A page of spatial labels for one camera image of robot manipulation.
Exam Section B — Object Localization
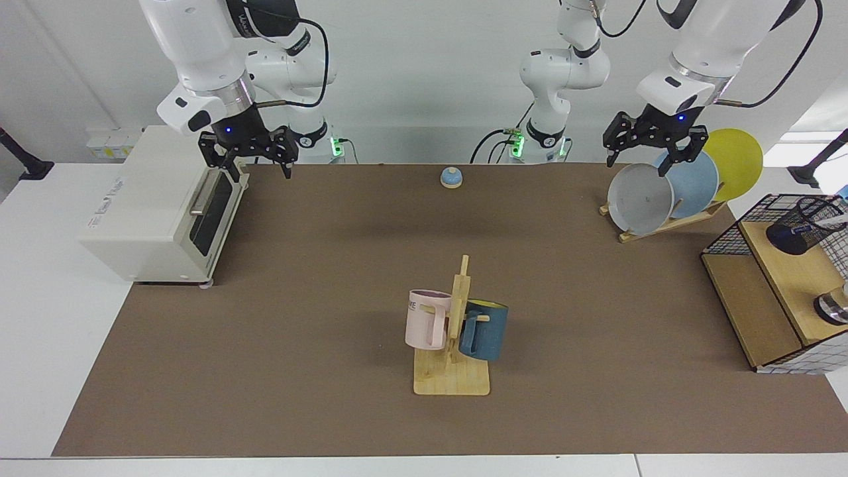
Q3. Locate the yellow plate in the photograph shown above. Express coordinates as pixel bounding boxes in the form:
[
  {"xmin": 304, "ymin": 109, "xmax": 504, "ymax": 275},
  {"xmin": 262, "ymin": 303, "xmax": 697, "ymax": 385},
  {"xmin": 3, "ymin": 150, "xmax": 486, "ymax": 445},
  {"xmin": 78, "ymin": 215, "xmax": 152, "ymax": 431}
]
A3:
[{"xmin": 699, "ymin": 128, "xmax": 764, "ymax": 203}]

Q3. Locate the wooden plate rack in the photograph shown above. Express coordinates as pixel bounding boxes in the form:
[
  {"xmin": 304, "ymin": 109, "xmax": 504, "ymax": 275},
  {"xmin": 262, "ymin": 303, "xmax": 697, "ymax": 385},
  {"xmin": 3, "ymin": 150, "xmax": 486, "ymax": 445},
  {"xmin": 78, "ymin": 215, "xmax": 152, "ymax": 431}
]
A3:
[{"xmin": 599, "ymin": 199, "xmax": 728, "ymax": 244}]

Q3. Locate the steel rimmed glass lid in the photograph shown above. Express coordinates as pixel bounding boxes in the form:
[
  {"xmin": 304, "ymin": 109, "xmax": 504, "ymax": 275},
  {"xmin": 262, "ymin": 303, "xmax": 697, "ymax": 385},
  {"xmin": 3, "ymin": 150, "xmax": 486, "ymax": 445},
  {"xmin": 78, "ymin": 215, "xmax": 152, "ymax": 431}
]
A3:
[{"xmin": 814, "ymin": 282, "xmax": 848, "ymax": 325}]

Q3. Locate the wire basket with wooden floor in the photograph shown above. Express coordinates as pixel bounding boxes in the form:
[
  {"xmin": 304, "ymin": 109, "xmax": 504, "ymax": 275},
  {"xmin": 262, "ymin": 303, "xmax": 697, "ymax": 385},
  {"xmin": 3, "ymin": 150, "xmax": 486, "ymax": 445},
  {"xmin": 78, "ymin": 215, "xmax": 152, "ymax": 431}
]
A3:
[{"xmin": 701, "ymin": 193, "xmax": 848, "ymax": 370}]

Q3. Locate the light blue plate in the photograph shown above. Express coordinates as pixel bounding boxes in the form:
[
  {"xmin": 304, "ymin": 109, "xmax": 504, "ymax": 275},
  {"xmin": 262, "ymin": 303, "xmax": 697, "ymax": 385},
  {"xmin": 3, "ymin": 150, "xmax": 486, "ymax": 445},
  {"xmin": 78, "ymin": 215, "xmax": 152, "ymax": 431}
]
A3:
[{"xmin": 653, "ymin": 149, "xmax": 719, "ymax": 219}]

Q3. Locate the pink cup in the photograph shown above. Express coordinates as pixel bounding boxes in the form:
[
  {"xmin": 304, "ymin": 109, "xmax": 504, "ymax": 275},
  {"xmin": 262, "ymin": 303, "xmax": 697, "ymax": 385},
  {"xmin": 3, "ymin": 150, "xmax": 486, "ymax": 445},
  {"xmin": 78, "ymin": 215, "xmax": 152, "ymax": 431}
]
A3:
[{"xmin": 405, "ymin": 290, "xmax": 453, "ymax": 350}]

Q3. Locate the dark blue cup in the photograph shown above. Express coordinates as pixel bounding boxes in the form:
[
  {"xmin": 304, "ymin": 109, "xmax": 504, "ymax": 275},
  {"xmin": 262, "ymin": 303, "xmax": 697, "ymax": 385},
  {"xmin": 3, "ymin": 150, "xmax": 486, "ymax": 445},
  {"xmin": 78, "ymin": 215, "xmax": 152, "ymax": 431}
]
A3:
[{"xmin": 458, "ymin": 299, "xmax": 509, "ymax": 362}]

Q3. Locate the black clamp stand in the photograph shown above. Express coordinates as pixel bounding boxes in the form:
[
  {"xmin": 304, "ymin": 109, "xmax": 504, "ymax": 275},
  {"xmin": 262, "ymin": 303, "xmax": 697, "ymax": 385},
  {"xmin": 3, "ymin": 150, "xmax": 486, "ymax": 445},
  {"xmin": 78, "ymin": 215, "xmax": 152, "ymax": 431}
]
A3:
[
  {"xmin": 0, "ymin": 127, "xmax": 55, "ymax": 181},
  {"xmin": 788, "ymin": 129, "xmax": 848, "ymax": 188}
]

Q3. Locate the black mesh pen holder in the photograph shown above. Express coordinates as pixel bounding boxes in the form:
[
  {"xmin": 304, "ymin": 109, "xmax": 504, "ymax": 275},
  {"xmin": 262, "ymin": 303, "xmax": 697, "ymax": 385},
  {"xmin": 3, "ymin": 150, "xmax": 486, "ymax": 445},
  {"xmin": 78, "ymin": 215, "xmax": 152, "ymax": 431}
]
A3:
[{"xmin": 767, "ymin": 197, "xmax": 848, "ymax": 256}]

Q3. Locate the white grid-patterned board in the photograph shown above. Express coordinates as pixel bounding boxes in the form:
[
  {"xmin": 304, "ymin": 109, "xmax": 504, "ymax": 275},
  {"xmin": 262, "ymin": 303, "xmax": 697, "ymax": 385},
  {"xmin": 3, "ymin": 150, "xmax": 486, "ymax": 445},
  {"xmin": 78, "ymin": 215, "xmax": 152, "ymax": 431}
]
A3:
[{"xmin": 755, "ymin": 344, "xmax": 848, "ymax": 376}]

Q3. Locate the brown table cloth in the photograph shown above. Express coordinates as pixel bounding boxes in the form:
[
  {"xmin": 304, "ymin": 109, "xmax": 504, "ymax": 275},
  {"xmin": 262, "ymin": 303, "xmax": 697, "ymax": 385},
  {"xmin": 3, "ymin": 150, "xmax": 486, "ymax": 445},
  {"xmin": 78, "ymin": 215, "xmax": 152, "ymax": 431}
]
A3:
[{"xmin": 52, "ymin": 162, "xmax": 848, "ymax": 458}]

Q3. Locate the pale toaster oven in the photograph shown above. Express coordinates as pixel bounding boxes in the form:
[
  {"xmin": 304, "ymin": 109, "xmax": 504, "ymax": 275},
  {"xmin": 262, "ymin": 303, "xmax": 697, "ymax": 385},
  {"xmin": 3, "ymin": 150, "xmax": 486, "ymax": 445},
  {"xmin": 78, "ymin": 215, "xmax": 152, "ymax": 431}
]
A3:
[{"xmin": 79, "ymin": 126, "xmax": 251, "ymax": 290}]

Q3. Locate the wooden cup stand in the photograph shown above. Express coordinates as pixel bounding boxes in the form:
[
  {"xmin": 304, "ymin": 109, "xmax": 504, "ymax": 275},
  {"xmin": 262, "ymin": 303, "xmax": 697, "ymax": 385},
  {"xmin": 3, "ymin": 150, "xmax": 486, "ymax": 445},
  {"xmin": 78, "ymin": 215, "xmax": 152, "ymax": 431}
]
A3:
[{"xmin": 413, "ymin": 255, "xmax": 492, "ymax": 397}]

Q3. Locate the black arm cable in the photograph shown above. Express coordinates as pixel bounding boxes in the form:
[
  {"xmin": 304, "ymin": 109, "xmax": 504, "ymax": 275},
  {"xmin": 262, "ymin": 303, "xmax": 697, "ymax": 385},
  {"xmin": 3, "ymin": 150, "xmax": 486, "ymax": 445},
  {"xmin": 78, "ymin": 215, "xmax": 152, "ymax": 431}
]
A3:
[
  {"xmin": 592, "ymin": 0, "xmax": 824, "ymax": 108},
  {"xmin": 255, "ymin": 0, "xmax": 330, "ymax": 110}
]

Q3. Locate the grey plate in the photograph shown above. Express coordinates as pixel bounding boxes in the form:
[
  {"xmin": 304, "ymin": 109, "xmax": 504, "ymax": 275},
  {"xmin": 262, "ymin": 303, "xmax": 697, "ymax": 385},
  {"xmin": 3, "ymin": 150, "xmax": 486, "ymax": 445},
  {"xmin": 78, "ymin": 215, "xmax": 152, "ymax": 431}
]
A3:
[{"xmin": 608, "ymin": 163, "xmax": 675, "ymax": 236}]

